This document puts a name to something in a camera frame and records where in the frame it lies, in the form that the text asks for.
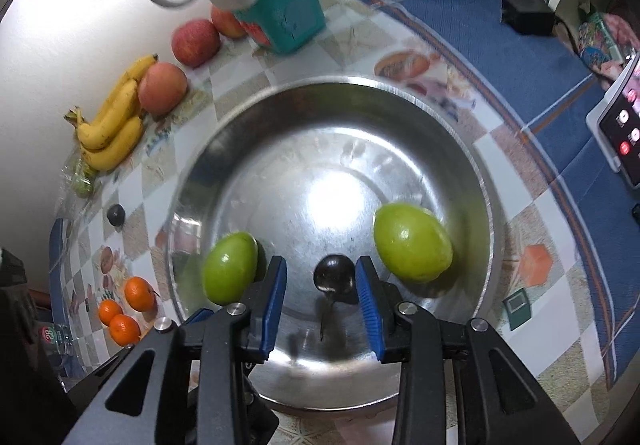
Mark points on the bunch of yellow bananas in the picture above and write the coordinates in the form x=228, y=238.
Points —
x=117, y=125

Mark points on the green mango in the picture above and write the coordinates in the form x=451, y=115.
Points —
x=230, y=267
x=412, y=242

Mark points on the clear bag of small jujubes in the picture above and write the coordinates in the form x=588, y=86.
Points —
x=82, y=182

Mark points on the smartphone on white stand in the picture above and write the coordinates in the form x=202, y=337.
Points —
x=622, y=125

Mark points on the teal plastic box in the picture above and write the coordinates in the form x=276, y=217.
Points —
x=290, y=15

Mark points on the dark plum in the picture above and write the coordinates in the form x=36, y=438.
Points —
x=116, y=214
x=332, y=275

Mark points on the colourful printed packet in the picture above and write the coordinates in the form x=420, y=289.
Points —
x=600, y=45

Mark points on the red apple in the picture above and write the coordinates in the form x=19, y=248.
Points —
x=230, y=22
x=162, y=87
x=196, y=42

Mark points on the black power adapter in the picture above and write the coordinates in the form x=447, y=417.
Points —
x=530, y=15

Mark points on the stainless steel basin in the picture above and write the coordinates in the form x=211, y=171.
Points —
x=320, y=150

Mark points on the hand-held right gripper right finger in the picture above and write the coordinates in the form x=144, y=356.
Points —
x=367, y=310

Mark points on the clear glass mug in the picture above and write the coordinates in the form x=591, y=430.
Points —
x=50, y=336

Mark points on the orange mandarin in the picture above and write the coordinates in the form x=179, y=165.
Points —
x=140, y=293
x=125, y=329
x=110, y=311

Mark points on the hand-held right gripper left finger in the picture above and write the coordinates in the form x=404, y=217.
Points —
x=274, y=305

